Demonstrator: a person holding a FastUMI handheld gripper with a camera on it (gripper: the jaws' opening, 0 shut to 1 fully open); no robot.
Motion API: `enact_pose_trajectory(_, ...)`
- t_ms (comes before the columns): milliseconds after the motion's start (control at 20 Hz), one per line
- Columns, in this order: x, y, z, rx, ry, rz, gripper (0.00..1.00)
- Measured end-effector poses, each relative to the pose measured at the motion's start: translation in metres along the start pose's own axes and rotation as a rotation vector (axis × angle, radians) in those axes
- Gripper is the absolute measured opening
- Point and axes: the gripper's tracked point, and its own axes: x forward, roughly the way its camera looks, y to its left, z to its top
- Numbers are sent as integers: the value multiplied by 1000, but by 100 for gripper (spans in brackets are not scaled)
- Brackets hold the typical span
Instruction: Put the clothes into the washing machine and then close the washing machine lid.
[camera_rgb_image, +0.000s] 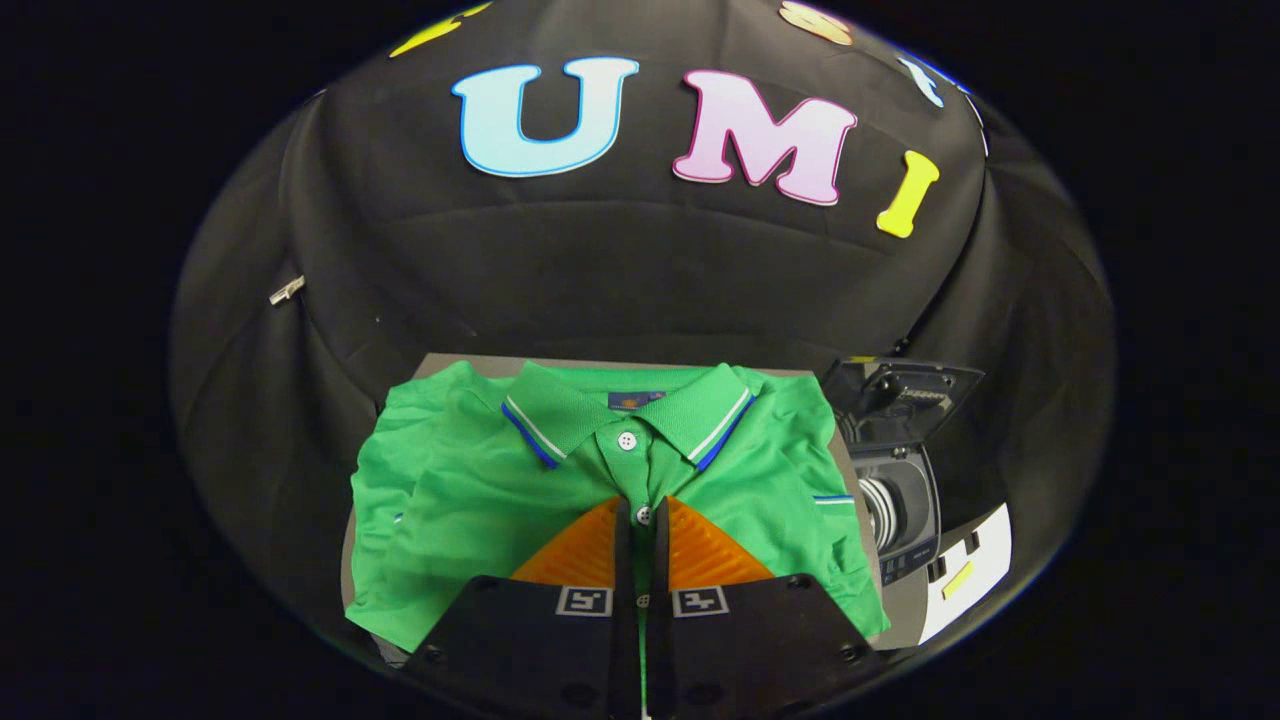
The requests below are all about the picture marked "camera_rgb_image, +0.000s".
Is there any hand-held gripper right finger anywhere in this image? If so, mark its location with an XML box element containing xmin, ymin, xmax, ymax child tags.
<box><xmin>650</xmin><ymin>495</ymin><xmax>886</xmax><ymax>720</ymax></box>

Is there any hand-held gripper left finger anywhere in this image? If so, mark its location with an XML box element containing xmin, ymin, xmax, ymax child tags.
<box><xmin>400</xmin><ymin>497</ymin><xmax>641</xmax><ymax>720</ymax></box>

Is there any green polo shirt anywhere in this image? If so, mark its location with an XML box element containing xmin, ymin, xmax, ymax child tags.
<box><xmin>345</xmin><ymin>360</ymin><xmax>891</xmax><ymax>653</ymax></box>

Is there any dark transparent washing machine lid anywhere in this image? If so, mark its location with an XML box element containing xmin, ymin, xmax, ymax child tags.
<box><xmin>822</xmin><ymin>357</ymin><xmax>986</xmax><ymax>451</ymax></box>

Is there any grey cabinet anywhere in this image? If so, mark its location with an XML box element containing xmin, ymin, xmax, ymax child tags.
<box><xmin>340</xmin><ymin>352</ymin><xmax>926</xmax><ymax>666</ymax></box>

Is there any white board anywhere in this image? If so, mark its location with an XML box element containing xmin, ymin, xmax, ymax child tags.
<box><xmin>918</xmin><ymin>503</ymin><xmax>1013</xmax><ymax>646</ymax></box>

